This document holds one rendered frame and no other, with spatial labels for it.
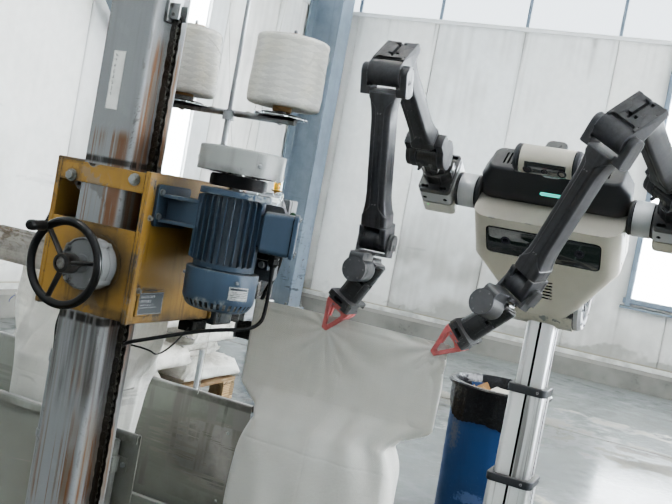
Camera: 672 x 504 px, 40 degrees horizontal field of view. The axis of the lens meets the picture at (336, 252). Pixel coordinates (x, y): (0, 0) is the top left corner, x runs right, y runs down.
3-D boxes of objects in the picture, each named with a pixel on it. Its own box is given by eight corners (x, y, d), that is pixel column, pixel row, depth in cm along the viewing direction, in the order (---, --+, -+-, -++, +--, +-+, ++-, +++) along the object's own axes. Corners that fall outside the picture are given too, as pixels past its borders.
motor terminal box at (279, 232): (293, 269, 198) (303, 215, 197) (291, 272, 187) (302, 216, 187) (255, 262, 197) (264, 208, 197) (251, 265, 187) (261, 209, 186)
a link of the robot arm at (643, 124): (674, 101, 174) (635, 74, 180) (622, 153, 175) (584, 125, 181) (703, 195, 211) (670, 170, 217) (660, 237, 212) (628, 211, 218)
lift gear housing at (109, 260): (112, 294, 187) (122, 241, 187) (95, 294, 182) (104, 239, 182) (71, 283, 192) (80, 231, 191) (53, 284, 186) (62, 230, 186)
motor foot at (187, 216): (218, 236, 195) (226, 195, 195) (188, 233, 185) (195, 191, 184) (182, 228, 199) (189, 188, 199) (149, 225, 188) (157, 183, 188)
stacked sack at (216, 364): (241, 379, 591) (246, 356, 591) (184, 391, 530) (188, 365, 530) (186, 363, 608) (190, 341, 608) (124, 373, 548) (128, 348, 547)
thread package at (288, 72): (330, 122, 208) (344, 47, 208) (298, 110, 193) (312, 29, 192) (266, 113, 215) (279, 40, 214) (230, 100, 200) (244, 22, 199)
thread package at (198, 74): (227, 105, 218) (239, 34, 217) (193, 94, 205) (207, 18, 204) (175, 97, 224) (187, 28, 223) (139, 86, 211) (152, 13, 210)
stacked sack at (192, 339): (247, 342, 590) (251, 320, 589) (189, 350, 528) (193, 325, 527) (190, 327, 608) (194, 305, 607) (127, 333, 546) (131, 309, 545)
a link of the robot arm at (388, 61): (423, 29, 200) (381, 24, 205) (402, 77, 195) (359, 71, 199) (455, 152, 237) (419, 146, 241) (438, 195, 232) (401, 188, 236)
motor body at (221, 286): (264, 315, 196) (285, 200, 195) (228, 318, 183) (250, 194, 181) (204, 300, 203) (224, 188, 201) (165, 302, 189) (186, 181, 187)
